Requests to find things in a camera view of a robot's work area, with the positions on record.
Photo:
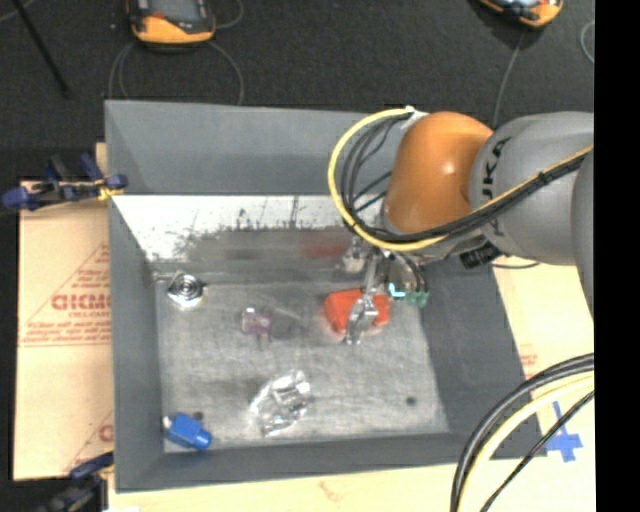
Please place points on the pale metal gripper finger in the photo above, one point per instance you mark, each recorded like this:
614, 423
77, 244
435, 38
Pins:
371, 312
354, 322

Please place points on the orange-red block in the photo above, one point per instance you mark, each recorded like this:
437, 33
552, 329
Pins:
336, 310

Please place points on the small purple thing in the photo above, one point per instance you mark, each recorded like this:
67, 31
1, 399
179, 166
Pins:
256, 321

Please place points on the clear crumpled plastic thing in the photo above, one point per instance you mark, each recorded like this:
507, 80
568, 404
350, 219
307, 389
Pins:
282, 402

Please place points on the round silver metal thing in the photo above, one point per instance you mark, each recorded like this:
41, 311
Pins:
185, 289

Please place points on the blue and white thing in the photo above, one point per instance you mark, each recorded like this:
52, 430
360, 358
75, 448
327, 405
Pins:
187, 431

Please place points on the grey metal bin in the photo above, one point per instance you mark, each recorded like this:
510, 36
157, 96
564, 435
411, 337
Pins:
210, 150

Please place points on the brown cardboard board, red print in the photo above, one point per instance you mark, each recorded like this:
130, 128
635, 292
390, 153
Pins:
60, 380

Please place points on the black cylinder on white bracket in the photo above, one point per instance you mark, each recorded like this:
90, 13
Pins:
479, 257

